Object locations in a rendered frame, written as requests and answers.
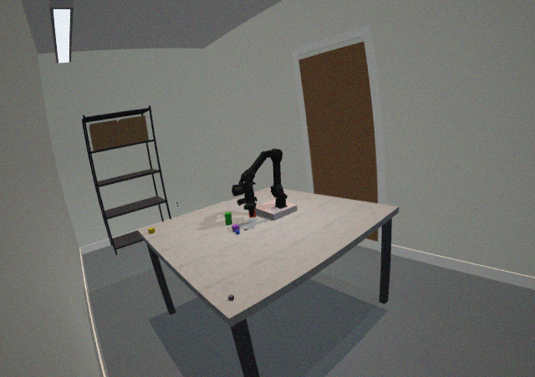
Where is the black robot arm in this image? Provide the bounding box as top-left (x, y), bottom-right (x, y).
top-left (232, 149), bottom-right (288, 209)

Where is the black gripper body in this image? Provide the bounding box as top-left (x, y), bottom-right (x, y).
top-left (243, 192), bottom-right (257, 210)

